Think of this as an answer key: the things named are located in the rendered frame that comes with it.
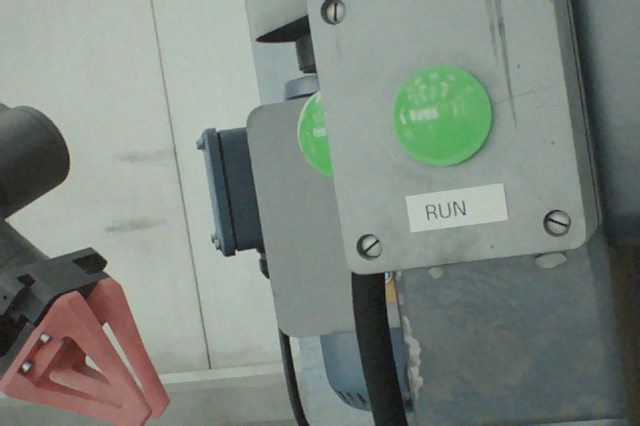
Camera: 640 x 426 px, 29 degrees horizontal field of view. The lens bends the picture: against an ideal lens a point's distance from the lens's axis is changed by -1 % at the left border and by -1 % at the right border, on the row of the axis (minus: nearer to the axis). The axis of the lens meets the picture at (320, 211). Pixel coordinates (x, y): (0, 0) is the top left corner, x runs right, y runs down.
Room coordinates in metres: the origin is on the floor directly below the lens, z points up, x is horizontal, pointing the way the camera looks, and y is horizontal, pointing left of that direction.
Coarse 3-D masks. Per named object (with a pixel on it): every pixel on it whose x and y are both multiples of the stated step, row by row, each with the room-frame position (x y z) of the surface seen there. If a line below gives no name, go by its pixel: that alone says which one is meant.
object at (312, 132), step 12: (312, 96) 0.41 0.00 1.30; (312, 108) 0.40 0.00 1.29; (300, 120) 0.40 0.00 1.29; (312, 120) 0.40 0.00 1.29; (324, 120) 0.40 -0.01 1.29; (300, 132) 0.40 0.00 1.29; (312, 132) 0.40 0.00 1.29; (324, 132) 0.39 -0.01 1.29; (300, 144) 0.40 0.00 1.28; (312, 144) 0.40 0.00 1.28; (324, 144) 0.40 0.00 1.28; (312, 156) 0.40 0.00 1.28; (324, 156) 0.40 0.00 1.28; (324, 168) 0.40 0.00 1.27
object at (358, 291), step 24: (360, 288) 0.45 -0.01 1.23; (384, 288) 0.45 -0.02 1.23; (360, 312) 0.45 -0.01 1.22; (384, 312) 0.45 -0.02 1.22; (360, 336) 0.45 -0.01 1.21; (384, 336) 0.45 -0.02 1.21; (360, 360) 0.46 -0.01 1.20; (384, 360) 0.45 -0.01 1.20; (384, 384) 0.45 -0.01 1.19; (384, 408) 0.46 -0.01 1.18
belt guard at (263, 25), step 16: (256, 0) 0.90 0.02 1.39; (272, 0) 0.87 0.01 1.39; (288, 0) 0.84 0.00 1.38; (304, 0) 0.81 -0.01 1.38; (256, 16) 0.91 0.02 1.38; (272, 16) 0.87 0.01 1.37; (288, 16) 0.84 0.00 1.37; (304, 16) 0.82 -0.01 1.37; (256, 32) 0.91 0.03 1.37; (272, 32) 0.98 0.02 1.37; (288, 32) 0.99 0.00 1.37; (304, 32) 1.00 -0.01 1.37
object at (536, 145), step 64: (320, 0) 0.39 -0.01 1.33; (384, 0) 0.38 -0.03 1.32; (448, 0) 0.37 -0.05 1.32; (512, 0) 0.37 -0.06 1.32; (320, 64) 0.39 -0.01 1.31; (384, 64) 0.38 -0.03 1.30; (448, 64) 0.37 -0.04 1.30; (512, 64) 0.37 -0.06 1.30; (384, 128) 0.38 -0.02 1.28; (512, 128) 0.37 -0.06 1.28; (576, 128) 0.37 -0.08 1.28; (384, 192) 0.38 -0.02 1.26; (512, 192) 0.37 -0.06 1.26; (576, 192) 0.36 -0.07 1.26; (384, 256) 0.38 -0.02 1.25; (448, 256) 0.38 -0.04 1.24; (512, 256) 0.37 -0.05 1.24
